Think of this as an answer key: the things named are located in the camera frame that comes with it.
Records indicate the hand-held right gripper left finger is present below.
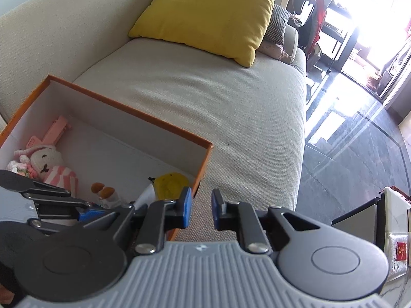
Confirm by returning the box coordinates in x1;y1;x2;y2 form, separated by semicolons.
69;186;193;255

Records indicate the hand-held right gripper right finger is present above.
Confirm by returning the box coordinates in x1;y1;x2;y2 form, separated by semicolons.
211;189;322;255

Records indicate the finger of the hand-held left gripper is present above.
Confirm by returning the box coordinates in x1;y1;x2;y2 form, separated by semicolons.
0;169;91;210
27;208;111;235

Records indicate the brown-capped mushroom toy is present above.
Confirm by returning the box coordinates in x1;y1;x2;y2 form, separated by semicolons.
91;182;124;208

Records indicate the yellow plastic toy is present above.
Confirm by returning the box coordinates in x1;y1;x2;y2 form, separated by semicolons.
153;172;189;200

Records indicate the white rectangular case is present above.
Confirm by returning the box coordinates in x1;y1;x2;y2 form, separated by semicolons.
133;178;158;208

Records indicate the orange cardboard box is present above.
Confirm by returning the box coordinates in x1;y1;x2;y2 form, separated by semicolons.
0;74;214;242

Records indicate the pink and white plush rabbit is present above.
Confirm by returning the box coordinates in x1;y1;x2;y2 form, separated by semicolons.
6;136;79;196

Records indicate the pink plastic stick holder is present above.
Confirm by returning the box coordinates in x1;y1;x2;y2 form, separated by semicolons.
40;115;70;146

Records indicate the beige fabric sofa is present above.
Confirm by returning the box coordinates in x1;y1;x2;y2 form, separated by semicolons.
0;0;307;243

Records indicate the white-topped side table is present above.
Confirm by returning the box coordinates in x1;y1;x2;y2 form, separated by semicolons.
331;185;411;308

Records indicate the pale pink plush cushion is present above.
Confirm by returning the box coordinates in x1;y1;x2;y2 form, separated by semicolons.
257;40;296;64

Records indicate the clear packet with red label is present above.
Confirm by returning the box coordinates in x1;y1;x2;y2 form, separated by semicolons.
388;232;411;283

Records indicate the houndstooth cushion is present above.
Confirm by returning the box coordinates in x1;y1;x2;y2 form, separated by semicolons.
264;4;291;46

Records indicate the yellow cushion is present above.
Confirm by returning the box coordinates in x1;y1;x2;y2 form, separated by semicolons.
128;0;282;69

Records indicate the red garment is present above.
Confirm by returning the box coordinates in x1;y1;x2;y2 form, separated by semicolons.
303;0;330;59

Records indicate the black metal rack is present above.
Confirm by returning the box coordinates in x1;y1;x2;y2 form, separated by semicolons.
319;5;358;73

